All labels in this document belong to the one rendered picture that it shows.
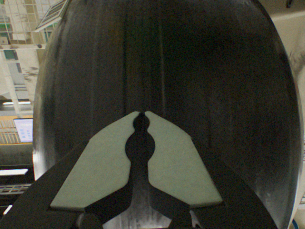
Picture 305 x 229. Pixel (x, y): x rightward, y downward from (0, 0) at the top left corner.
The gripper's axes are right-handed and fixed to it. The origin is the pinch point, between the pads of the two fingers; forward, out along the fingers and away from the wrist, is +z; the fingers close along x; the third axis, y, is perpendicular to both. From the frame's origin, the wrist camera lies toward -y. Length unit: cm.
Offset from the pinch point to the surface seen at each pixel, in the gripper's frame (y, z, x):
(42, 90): -0.3, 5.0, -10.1
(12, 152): 697, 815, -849
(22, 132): 197, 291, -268
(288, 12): -7.9, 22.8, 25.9
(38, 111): 1.6, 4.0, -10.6
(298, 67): 1.2, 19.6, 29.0
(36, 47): 2, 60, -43
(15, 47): 2, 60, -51
